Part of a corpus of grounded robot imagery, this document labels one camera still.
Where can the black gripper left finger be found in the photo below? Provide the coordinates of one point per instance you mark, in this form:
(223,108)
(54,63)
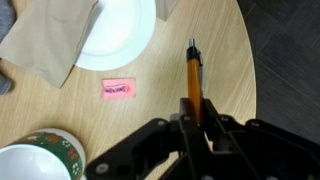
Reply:
(185,110)

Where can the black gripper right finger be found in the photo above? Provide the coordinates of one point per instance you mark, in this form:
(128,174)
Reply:
(209,110)

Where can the orange black ballpoint pen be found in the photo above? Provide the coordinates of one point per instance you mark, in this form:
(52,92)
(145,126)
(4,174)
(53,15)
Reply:
(194,76)

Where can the white mug with green band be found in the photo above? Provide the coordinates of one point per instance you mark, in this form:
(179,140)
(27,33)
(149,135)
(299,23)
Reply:
(50,140)

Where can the pink sticky label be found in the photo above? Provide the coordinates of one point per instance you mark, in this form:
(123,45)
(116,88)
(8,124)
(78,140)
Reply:
(118,89)

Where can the white round plate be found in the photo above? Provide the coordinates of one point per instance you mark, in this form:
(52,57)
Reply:
(120,30)

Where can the brown paper napkin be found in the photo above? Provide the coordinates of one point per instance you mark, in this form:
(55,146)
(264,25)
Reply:
(43,40)
(165,8)

